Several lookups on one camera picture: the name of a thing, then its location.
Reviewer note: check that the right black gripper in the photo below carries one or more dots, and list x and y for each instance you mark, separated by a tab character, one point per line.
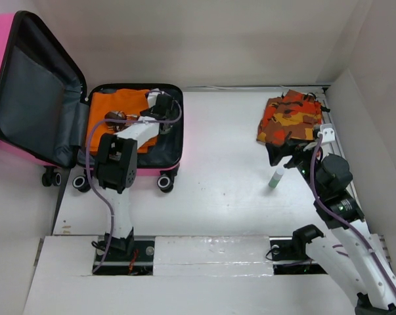
276	152

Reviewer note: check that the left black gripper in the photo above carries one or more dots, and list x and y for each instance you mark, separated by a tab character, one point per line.
171	116

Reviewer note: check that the orange cloth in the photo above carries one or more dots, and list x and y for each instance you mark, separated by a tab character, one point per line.
128	101

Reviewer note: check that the orange camouflage shorts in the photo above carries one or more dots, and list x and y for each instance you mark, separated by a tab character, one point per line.
291	116

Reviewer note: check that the brown over-ear headphones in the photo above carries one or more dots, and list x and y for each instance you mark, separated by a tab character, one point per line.
113	117

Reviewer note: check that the pink hard-shell suitcase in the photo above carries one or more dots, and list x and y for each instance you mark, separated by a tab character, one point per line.
45	105

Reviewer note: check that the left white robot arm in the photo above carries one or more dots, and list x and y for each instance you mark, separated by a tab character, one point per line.
116	163

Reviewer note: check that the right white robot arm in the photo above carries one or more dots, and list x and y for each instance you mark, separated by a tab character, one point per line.
355	263

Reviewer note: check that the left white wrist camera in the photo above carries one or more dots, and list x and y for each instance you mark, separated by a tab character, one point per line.
152	95

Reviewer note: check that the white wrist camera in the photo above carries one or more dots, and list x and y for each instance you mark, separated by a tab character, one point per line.
326	132
152	95

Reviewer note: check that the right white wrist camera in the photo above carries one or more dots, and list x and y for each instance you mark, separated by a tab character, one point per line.
326	132

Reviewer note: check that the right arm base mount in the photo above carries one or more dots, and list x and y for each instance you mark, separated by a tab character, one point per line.
287	261

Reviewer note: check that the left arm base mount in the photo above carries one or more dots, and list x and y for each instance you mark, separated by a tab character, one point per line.
139	263

